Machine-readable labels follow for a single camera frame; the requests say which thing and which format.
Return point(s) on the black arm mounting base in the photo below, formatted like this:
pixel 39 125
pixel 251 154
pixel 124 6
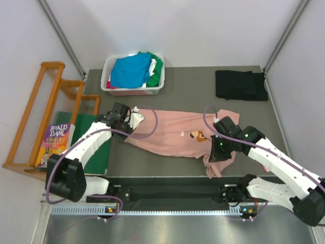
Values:
pixel 133 189

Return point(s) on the blue t shirt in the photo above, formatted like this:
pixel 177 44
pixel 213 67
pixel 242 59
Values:
pixel 128 72

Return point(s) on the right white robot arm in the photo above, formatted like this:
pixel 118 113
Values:
pixel 300 191

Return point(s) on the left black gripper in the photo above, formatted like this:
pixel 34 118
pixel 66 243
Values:
pixel 123 127

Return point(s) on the green book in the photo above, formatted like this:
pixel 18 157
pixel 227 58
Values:
pixel 98 163

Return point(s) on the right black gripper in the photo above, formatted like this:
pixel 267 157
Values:
pixel 216 155

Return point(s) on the green t shirt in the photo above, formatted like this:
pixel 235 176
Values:
pixel 158 68

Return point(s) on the white t shirt in basket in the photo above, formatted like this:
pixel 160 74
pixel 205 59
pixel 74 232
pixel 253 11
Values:
pixel 149 77

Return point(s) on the wooden rack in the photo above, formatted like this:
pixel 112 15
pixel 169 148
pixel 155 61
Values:
pixel 50 95

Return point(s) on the pink t shirt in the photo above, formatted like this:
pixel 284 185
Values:
pixel 178 134

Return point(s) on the folded black t shirt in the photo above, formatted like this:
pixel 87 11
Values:
pixel 236 85

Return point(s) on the red t shirt in basket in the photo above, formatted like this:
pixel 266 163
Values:
pixel 109 86

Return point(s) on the grey slotted cable duct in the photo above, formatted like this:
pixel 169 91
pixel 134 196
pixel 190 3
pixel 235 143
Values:
pixel 101 210

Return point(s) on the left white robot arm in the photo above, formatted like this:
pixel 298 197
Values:
pixel 66 179

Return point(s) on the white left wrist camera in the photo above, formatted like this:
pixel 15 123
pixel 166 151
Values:
pixel 135 118

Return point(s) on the Roald Dahl book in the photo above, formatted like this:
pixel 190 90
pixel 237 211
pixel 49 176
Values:
pixel 57 139

